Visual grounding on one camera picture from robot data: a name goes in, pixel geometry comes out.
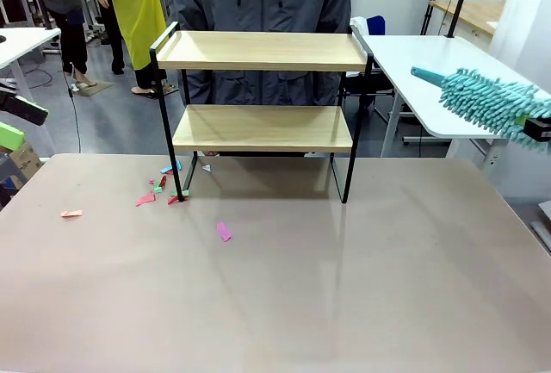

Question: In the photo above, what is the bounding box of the teal microfiber duster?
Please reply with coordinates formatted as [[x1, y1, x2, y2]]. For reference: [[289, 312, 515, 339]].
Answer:
[[410, 65, 551, 153]]

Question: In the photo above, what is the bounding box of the two-tier wooden metal shelf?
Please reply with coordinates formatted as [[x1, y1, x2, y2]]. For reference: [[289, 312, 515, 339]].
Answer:
[[149, 22, 374, 205]]

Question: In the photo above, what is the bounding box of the cardboard box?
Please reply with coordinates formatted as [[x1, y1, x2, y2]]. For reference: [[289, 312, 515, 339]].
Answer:
[[7, 140, 43, 176]]

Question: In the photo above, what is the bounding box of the white side desk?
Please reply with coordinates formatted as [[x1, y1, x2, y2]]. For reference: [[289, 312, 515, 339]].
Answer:
[[0, 27, 62, 154]]

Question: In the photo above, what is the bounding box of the grey floor mat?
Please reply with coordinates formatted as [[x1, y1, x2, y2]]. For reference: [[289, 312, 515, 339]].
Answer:
[[71, 79, 115, 97]]

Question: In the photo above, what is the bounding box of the grey metal bar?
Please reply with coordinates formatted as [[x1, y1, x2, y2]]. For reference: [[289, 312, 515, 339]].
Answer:
[[529, 200, 551, 258]]

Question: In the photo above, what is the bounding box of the white rounded table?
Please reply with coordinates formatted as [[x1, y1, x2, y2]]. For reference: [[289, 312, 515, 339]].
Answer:
[[350, 34, 551, 171]]

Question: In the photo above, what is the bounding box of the light wooden table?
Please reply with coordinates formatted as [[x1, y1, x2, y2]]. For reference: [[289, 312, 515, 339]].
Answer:
[[429, 0, 505, 39]]

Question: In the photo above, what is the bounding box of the person in yellow apron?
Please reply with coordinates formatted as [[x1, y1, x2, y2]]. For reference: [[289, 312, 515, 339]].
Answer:
[[81, 0, 170, 99]]

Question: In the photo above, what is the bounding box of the blue chair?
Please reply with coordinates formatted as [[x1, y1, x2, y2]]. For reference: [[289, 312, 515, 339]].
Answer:
[[365, 15, 387, 38]]

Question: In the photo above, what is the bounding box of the pink paper strip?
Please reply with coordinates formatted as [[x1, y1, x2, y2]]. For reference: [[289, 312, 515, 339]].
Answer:
[[215, 221, 234, 244]]

